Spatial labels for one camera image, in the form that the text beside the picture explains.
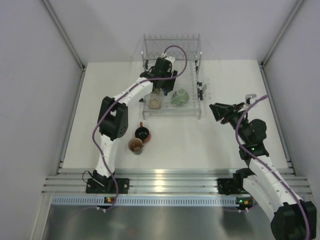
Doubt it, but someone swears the purple cable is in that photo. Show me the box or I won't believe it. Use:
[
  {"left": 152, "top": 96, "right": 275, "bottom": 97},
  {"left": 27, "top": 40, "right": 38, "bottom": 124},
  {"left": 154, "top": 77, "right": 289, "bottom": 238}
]
[
  {"left": 91, "top": 45, "right": 189, "bottom": 213},
  {"left": 235, "top": 94, "right": 312, "bottom": 240}
]

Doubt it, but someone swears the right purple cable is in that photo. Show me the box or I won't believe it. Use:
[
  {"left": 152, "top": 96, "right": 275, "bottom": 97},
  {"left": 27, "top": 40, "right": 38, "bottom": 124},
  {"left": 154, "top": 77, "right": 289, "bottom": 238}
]
[{"left": 235, "top": 94, "right": 312, "bottom": 240}]

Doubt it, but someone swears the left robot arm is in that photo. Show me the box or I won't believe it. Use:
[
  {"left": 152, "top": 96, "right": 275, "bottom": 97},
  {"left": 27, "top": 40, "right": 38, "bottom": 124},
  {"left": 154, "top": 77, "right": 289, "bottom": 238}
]
[{"left": 91, "top": 53, "right": 179, "bottom": 193}]

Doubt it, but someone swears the left aluminium frame post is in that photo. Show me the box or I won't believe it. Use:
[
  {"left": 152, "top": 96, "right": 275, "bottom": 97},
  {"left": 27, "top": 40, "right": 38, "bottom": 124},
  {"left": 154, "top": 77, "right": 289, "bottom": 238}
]
[{"left": 40, "top": 0, "right": 85, "bottom": 71}]

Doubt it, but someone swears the right aluminium frame post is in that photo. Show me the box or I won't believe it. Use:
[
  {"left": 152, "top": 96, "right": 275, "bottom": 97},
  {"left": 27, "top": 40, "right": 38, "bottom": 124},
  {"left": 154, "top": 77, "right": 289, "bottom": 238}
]
[{"left": 260, "top": 0, "right": 307, "bottom": 69}]

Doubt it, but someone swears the slotted cable duct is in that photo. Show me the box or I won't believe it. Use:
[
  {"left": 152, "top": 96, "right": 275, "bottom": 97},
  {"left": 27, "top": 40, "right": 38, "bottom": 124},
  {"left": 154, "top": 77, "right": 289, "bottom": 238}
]
[{"left": 51, "top": 195, "right": 239, "bottom": 207}]

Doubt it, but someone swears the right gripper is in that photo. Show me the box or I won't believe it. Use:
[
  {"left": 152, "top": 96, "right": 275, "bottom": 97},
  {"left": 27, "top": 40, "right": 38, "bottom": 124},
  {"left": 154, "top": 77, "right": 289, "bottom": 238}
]
[{"left": 210, "top": 102, "right": 250, "bottom": 144}]

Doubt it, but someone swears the beige speckled cup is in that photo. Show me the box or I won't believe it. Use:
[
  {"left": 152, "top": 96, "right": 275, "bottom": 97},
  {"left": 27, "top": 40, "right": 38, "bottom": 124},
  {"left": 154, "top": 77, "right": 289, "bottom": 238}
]
[{"left": 148, "top": 97, "right": 162, "bottom": 110}]

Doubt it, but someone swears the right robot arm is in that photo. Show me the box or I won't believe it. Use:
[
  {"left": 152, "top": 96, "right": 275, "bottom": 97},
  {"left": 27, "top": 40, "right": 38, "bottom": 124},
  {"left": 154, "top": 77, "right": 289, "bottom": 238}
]
[{"left": 209, "top": 102, "right": 317, "bottom": 240}]

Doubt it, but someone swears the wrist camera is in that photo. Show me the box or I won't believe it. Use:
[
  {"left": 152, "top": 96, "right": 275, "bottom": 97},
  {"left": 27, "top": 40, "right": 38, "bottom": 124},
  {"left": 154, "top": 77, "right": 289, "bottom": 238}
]
[
  {"left": 161, "top": 52, "right": 176, "bottom": 65},
  {"left": 245, "top": 94, "right": 257, "bottom": 107}
]

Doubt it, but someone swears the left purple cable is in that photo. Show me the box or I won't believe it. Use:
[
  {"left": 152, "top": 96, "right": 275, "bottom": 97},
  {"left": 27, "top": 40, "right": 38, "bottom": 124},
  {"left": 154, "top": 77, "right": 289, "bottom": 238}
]
[{"left": 91, "top": 45, "right": 189, "bottom": 213}]

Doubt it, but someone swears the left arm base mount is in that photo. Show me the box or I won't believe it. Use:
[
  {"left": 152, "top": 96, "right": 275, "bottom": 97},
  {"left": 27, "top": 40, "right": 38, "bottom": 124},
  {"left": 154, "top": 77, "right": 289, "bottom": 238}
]
[{"left": 85, "top": 178, "right": 130, "bottom": 194}]

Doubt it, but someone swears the aluminium frame post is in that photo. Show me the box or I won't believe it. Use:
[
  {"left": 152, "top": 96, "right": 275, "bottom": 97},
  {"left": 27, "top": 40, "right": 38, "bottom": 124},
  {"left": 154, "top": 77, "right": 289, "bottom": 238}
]
[
  {"left": 260, "top": 0, "right": 307, "bottom": 69},
  {"left": 40, "top": 0, "right": 85, "bottom": 71}
]

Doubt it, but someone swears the brown mug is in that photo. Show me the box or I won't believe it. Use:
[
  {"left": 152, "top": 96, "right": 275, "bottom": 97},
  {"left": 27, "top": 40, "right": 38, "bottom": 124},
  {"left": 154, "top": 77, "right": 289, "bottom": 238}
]
[{"left": 128, "top": 138, "right": 144, "bottom": 155}]

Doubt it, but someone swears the black and red mug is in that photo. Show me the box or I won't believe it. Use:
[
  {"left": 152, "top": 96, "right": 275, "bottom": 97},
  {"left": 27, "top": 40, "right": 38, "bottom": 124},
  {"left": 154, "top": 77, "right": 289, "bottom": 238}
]
[{"left": 134, "top": 122, "right": 151, "bottom": 144}]

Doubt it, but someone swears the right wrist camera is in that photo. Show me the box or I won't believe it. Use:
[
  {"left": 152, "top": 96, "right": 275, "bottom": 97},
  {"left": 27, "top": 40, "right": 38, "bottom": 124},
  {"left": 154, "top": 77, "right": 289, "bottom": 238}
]
[{"left": 245, "top": 94, "right": 257, "bottom": 107}]

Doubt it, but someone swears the metal wire dish rack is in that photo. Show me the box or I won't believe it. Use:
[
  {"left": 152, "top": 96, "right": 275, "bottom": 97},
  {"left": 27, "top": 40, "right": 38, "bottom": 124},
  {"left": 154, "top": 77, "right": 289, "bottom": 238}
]
[{"left": 141, "top": 33, "right": 208, "bottom": 120}]

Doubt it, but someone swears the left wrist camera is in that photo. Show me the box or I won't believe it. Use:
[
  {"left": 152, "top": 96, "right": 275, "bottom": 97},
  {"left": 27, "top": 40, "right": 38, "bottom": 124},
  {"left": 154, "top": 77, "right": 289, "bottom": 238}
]
[{"left": 161, "top": 52, "right": 176, "bottom": 65}]

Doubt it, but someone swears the aluminium rail base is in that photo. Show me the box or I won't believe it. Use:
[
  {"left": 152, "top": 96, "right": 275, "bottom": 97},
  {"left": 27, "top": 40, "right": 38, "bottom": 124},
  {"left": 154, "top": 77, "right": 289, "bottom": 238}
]
[{"left": 41, "top": 168, "right": 312, "bottom": 196}]

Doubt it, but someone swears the olive grey mug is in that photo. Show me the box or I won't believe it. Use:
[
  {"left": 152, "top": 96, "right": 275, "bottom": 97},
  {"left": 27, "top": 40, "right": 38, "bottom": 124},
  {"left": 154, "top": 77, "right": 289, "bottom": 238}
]
[{"left": 152, "top": 88, "right": 161, "bottom": 95}]

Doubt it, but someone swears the teal green cup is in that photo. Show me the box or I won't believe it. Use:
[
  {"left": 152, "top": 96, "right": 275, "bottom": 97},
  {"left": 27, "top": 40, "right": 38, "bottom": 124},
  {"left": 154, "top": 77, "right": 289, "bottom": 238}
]
[{"left": 170, "top": 88, "right": 190, "bottom": 106}]

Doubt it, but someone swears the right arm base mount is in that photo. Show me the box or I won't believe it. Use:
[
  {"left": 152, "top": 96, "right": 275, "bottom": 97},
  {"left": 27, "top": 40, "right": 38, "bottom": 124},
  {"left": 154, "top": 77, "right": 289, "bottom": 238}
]
[{"left": 217, "top": 178, "right": 244, "bottom": 196}]

